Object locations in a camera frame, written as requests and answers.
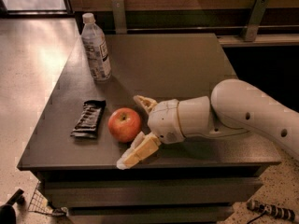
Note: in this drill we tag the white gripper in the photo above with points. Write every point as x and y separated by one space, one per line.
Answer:
164 120

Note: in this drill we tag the red apple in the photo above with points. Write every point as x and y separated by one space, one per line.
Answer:
124 124

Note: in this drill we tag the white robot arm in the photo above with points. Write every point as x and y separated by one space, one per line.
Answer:
234 108

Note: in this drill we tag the dark chocolate bar wrapper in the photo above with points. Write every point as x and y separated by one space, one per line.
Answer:
88 123

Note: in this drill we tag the dark drawer cabinet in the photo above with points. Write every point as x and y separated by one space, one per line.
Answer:
196 181

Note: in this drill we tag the clear plastic water bottle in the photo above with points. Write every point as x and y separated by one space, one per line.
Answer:
95 45

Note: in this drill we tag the black object on floor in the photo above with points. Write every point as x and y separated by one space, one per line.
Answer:
7 212

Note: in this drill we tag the striped power strip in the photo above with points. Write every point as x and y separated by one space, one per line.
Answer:
273 211

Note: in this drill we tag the left metal wall bracket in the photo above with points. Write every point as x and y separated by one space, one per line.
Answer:
119 16

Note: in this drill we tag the metal wall bracket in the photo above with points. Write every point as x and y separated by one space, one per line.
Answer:
119 16
250 31

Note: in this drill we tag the wire mesh basket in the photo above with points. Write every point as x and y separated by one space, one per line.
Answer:
40 205

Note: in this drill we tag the right metal wall bracket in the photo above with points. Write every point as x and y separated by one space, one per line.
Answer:
250 31

